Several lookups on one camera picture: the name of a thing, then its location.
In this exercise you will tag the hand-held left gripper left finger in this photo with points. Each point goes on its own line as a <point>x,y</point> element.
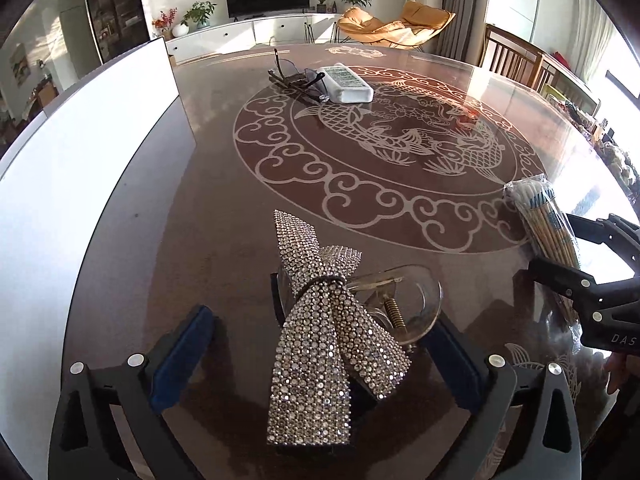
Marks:
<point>182,355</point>

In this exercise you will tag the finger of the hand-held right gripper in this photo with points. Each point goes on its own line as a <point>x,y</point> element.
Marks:
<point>607,232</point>
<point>575,280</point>

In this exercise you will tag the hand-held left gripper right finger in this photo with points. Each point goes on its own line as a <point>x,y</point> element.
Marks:
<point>455,365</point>

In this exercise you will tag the clear bag of chopsticks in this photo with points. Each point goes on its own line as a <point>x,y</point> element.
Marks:
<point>545,220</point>

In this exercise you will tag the rhinestone bow hair clip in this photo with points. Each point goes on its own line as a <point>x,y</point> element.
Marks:
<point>320,350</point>

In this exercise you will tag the white partition board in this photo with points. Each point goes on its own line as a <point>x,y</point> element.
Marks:
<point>75,185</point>

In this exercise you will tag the person's right hand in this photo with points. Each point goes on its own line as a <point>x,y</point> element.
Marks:
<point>622,370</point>

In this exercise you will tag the wooden dining chair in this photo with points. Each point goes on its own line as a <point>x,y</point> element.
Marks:
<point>510,57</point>
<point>570,85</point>

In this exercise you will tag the grey curtain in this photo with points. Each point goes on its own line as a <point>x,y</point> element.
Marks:
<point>465,5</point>

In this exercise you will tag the white remote control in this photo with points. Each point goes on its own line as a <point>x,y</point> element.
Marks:
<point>345,82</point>

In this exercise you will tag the orange lounge chair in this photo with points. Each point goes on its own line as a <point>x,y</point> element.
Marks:
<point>385,27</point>

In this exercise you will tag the white television cabinet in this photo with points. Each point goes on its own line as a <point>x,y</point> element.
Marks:
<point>250,35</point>

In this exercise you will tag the green potted plant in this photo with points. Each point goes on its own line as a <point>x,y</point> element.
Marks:
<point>199,14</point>

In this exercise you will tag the black glass display cabinet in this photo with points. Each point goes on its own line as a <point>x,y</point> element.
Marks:
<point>117,5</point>

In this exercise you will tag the small potted plant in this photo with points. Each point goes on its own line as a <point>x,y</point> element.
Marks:
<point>320,2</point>

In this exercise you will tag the dark frame eyeglasses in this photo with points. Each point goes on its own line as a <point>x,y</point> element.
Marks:
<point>295,82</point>

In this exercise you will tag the framed wall painting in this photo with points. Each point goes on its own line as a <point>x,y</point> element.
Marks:
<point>18,64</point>

